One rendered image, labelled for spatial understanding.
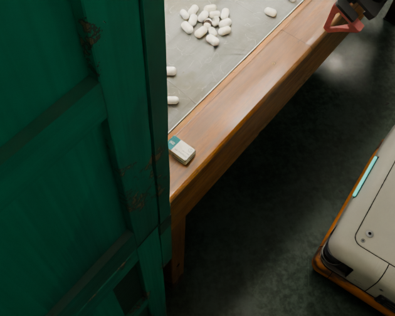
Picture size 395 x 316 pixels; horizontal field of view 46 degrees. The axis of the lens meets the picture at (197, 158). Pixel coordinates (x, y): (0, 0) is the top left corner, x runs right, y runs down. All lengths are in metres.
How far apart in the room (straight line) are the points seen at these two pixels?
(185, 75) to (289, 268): 0.87
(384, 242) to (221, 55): 0.77
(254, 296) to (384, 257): 0.46
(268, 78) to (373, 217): 0.65
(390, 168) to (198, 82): 0.81
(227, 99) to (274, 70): 0.15
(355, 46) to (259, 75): 1.29
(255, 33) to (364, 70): 1.11
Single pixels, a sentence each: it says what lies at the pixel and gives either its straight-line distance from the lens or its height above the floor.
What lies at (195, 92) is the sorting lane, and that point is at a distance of 1.13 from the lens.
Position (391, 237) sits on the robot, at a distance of 1.58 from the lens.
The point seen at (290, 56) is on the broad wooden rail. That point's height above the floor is 0.76.
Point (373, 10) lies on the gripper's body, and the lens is 0.90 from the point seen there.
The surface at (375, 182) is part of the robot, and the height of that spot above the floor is 0.28.
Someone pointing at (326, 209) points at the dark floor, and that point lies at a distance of 1.87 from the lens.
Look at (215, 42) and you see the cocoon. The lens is 1.21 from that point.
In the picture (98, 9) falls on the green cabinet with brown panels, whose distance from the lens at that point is 0.39.
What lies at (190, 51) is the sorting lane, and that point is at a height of 0.74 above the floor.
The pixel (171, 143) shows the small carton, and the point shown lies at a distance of 1.00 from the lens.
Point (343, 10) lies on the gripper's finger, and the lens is 0.89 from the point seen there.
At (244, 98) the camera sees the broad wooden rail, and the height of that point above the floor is 0.76.
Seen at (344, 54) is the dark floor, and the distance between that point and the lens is 2.34.
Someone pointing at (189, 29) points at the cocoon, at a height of 0.76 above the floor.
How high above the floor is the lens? 1.63
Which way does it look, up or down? 60 degrees down
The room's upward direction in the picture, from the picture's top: 4 degrees clockwise
